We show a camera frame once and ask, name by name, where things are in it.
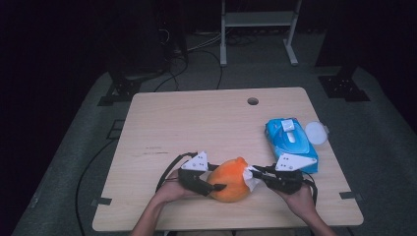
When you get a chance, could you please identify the orange plush toy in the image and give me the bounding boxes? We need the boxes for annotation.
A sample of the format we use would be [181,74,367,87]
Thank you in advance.
[206,156,252,204]

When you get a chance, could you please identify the person's left hand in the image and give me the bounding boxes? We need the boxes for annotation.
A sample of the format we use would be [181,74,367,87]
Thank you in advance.
[152,169,202,207]

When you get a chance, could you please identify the white metal stand frame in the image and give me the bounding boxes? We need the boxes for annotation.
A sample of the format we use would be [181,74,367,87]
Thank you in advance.
[219,0,303,68]

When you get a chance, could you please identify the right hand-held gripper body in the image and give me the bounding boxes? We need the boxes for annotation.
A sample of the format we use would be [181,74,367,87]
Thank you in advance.
[265,152,319,196]

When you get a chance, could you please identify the black floor frame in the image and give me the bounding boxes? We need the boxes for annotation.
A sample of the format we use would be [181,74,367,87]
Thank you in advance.
[105,119,126,141]

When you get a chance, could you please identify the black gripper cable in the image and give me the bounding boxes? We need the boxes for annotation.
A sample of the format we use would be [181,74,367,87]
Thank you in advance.
[303,171,320,207]
[154,151,200,193]

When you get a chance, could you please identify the black stand with base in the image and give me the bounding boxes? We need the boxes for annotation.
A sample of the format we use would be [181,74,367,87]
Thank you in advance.
[317,63,372,103]
[97,58,146,107]

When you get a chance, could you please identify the person's right hand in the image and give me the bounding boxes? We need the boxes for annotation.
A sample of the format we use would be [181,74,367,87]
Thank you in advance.
[277,184,318,218]

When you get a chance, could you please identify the blue wet wipes packet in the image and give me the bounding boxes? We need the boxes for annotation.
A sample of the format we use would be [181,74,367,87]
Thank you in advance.
[264,117,329,175]

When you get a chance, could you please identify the long black floor cable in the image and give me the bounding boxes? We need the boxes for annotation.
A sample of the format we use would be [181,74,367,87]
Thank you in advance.
[75,138,118,236]

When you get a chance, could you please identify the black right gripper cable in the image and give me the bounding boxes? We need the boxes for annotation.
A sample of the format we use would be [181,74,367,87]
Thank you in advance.
[303,171,320,207]

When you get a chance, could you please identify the white floor cables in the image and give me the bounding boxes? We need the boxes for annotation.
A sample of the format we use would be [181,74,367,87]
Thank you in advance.
[187,31,224,54]

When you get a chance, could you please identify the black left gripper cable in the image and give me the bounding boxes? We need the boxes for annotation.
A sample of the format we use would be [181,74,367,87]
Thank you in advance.
[154,151,200,193]

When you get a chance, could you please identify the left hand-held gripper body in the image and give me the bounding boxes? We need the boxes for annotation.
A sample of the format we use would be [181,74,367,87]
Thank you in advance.
[177,149,210,191]

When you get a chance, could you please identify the black tape strip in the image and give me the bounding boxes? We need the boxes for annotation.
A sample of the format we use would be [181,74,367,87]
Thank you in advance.
[338,191,365,202]
[90,197,113,207]

